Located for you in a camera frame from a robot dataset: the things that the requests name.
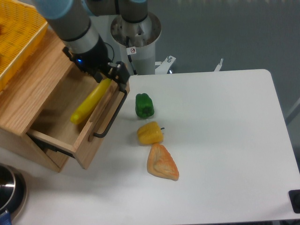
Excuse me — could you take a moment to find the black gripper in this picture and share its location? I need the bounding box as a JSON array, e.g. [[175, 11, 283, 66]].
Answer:
[[62, 37, 130, 90]]

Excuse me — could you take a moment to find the open wooden top drawer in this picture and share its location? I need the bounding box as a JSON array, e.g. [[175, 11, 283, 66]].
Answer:
[[27, 66, 119, 169]]

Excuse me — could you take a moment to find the yellow plastic mesh basket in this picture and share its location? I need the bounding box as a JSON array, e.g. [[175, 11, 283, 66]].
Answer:
[[0, 0, 48, 90]]

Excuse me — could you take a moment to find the black cable behind cabinet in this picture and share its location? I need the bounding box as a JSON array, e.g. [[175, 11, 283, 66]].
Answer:
[[105, 42, 115, 64]]

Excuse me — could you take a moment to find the green bell pepper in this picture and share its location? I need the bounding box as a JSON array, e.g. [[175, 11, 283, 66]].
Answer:
[[135, 93, 155, 119]]

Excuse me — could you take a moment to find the yellow bell pepper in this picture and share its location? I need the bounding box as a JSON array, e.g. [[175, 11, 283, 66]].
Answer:
[[137, 121, 164, 145]]

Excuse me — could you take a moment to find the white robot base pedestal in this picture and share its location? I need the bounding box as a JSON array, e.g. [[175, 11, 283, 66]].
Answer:
[[111, 12, 161, 75]]

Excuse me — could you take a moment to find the blue object bottom left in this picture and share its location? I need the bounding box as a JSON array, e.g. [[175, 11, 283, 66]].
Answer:
[[0, 210, 12, 225]]

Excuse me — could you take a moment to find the yellow banana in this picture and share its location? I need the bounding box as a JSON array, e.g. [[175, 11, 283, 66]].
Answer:
[[70, 78, 111, 125]]

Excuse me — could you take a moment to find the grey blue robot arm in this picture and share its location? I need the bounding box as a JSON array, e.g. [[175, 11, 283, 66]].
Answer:
[[33, 0, 152, 89]]

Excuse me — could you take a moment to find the white metal table bracket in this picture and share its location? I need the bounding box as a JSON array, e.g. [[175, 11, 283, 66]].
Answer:
[[155, 55, 176, 75]]

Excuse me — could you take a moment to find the metal pot with lid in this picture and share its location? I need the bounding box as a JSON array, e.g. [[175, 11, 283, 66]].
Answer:
[[0, 163, 28, 221]]

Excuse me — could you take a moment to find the wooden drawer cabinet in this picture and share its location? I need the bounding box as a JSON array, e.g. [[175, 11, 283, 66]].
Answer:
[[0, 29, 94, 173]]

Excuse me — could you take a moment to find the black metal drawer handle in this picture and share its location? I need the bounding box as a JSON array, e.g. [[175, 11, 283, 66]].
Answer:
[[90, 87, 128, 140]]

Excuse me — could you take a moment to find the triangular bread pastry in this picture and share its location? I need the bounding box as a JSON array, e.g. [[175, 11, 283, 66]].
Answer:
[[147, 143, 180, 181]]

